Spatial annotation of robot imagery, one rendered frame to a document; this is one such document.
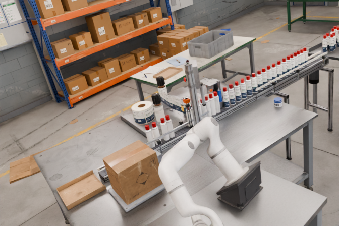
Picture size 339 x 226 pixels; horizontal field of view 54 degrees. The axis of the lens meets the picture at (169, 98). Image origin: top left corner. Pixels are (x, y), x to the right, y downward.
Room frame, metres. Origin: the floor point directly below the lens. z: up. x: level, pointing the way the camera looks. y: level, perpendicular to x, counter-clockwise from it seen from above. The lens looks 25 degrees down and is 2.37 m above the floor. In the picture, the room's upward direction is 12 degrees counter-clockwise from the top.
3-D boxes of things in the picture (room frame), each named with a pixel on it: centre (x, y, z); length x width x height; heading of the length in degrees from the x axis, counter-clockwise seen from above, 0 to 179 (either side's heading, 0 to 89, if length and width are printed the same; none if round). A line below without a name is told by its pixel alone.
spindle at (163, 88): (3.11, 0.05, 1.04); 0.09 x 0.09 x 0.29
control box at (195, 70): (2.48, -0.22, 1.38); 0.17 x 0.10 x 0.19; 174
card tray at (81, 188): (2.02, 0.79, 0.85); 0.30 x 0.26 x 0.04; 119
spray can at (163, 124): (2.40, 0.09, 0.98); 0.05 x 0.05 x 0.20
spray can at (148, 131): (2.34, 0.22, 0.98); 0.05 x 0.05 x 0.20
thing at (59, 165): (2.53, 0.07, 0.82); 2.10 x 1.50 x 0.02; 119
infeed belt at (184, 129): (2.50, -0.08, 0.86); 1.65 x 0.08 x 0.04; 119
